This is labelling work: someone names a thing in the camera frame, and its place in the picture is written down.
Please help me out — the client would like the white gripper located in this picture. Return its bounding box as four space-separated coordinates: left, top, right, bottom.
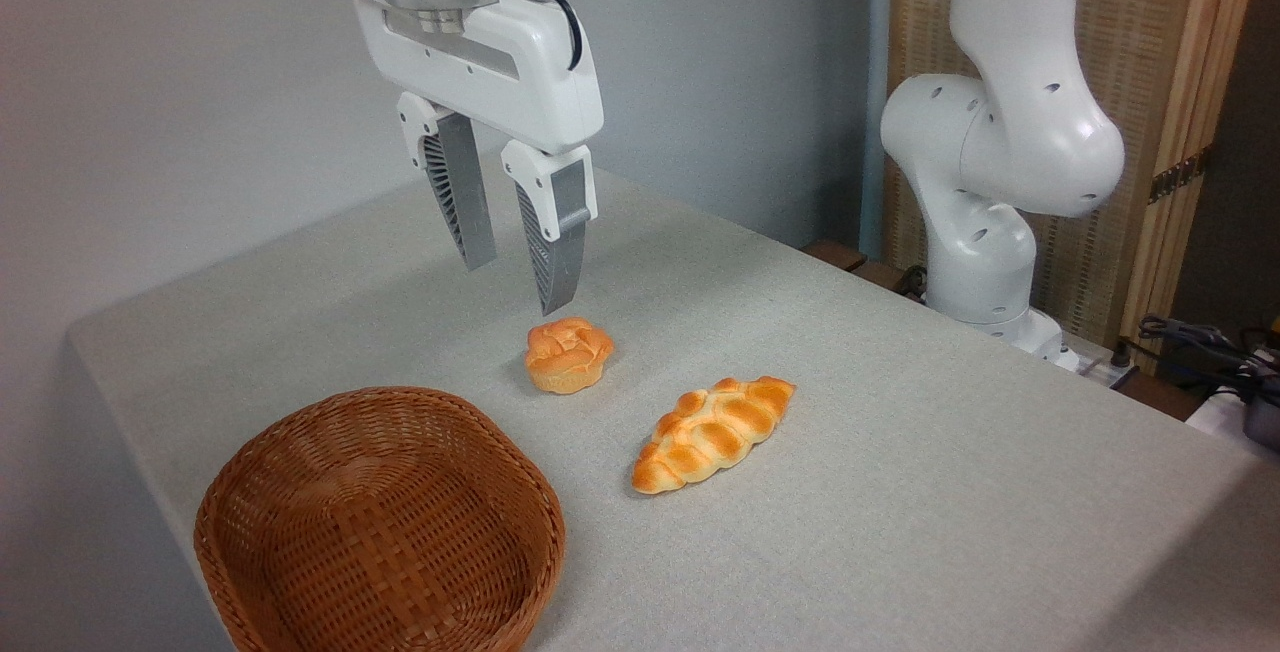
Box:
337 0 606 317

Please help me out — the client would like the round orange bread bun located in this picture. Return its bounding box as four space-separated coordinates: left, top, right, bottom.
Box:
525 317 615 395

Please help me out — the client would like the long braided bread loaf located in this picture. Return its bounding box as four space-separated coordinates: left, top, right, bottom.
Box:
631 376 798 495

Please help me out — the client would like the brown woven wicker basket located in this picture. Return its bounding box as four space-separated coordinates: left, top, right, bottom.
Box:
194 387 567 652

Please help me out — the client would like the pale blue vertical pipe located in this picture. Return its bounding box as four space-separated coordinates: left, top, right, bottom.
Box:
858 0 894 259

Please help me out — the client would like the grey tablecloth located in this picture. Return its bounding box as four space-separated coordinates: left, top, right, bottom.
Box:
68 144 1280 652

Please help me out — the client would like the wood and rattan folding screen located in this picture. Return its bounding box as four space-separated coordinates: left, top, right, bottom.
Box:
885 0 1267 373

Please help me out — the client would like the dark metal screen hinge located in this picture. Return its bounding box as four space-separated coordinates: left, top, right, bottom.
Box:
1149 146 1213 204

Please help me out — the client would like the grey box with white sheet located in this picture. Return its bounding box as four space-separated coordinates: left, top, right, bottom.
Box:
1185 384 1280 451

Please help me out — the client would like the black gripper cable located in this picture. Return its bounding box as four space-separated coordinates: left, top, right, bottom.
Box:
486 0 584 72

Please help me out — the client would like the black cable bundle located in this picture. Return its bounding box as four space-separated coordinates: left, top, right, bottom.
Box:
1112 314 1280 405

